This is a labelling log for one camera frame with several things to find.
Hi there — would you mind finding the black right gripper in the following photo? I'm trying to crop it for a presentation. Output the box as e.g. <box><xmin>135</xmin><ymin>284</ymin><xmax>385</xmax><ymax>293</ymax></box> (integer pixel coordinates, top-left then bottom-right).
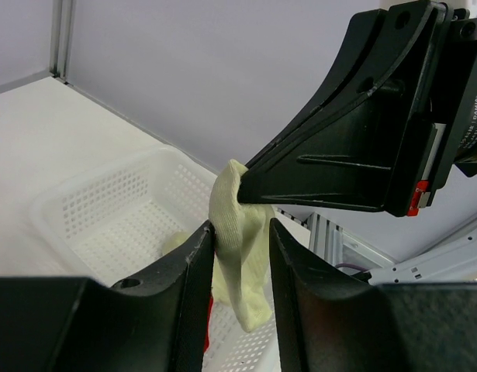
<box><xmin>408</xmin><ymin>1</ymin><xmax>477</xmax><ymax>215</ymax></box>

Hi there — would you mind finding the red sock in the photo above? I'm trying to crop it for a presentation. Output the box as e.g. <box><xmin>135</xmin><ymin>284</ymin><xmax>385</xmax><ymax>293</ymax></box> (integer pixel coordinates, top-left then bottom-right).
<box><xmin>203</xmin><ymin>294</ymin><xmax>214</xmax><ymax>353</ymax></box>

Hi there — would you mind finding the white plastic basket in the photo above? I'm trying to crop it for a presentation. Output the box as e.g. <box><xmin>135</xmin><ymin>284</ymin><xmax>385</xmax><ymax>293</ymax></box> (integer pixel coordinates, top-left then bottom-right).
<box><xmin>31</xmin><ymin>147</ymin><xmax>279</xmax><ymax>371</ymax></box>

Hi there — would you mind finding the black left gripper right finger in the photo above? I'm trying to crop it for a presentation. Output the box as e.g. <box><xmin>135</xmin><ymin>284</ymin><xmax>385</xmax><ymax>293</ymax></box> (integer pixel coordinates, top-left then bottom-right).
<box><xmin>269</xmin><ymin>219</ymin><xmax>477</xmax><ymax>371</ymax></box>

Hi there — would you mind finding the cream sock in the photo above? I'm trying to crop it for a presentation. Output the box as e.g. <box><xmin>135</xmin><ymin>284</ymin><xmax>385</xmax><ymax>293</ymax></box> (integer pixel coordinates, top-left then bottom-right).
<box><xmin>209</xmin><ymin>160</ymin><xmax>275</xmax><ymax>332</ymax></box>
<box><xmin>161</xmin><ymin>231</ymin><xmax>190</xmax><ymax>256</ymax></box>

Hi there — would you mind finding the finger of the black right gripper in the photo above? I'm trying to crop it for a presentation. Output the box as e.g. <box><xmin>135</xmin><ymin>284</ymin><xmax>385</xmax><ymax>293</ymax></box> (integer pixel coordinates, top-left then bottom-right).
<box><xmin>238</xmin><ymin>1</ymin><xmax>451</xmax><ymax>216</ymax></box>

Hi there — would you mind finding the aluminium mounting rail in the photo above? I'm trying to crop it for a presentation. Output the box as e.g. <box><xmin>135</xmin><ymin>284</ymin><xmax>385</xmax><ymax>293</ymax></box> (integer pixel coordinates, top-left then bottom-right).
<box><xmin>280</xmin><ymin>206</ymin><xmax>477</xmax><ymax>284</ymax></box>

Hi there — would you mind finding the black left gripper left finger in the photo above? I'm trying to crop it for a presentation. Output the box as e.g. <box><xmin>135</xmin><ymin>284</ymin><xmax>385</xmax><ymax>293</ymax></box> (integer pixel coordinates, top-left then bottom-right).
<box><xmin>0</xmin><ymin>222</ymin><xmax>214</xmax><ymax>371</ymax></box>

